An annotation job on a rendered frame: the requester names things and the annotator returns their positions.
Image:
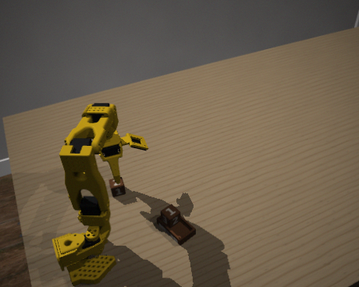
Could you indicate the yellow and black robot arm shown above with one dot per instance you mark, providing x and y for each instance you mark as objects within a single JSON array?
[{"x": 81, "y": 173}]

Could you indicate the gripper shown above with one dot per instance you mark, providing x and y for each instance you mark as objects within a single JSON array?
[{"x": 112, "y": 154}]

